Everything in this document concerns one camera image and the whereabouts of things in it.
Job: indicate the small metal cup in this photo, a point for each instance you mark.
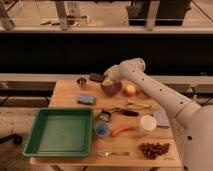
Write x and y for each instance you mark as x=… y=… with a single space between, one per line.
x=82 y=83

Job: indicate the orange apple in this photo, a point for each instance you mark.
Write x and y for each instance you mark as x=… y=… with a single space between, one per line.
x=130 y=90

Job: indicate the black eraser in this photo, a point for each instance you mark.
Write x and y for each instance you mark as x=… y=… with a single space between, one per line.
x=97 y=77

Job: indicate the blue cloth pad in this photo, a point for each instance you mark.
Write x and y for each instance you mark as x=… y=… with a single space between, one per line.
x=161 y=118

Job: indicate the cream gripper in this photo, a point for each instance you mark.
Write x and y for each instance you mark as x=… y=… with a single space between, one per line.
x=108 y=81

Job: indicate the black binder clip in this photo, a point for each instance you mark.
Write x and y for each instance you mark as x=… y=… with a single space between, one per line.
x=105 y=115

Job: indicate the green plastic tray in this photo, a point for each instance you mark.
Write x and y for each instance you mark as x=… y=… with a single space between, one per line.
x=60 y=132

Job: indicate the black caster wheel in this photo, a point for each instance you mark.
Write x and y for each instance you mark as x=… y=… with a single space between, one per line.
x=17 y=139

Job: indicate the blue plastic cup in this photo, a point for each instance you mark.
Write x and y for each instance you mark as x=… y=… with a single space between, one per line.
x=102 y=129

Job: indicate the black handled peeler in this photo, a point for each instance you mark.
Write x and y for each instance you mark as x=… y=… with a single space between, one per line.
x=125 y=112

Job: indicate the bunch of dark grapes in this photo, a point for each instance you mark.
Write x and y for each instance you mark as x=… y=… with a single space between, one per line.
x=153 y=150

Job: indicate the silver fork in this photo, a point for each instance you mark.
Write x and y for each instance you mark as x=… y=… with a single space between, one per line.
x=106 y=153

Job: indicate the orange carrot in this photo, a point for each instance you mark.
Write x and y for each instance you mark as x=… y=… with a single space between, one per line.
x=119 y=130

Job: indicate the blue sponge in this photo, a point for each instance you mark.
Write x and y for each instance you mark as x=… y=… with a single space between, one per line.
x=86 y=99

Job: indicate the purple bowl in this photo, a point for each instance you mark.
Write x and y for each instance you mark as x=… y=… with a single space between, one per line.
x=111 y=90

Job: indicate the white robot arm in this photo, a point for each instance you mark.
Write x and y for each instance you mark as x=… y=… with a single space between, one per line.
x=197 y=119

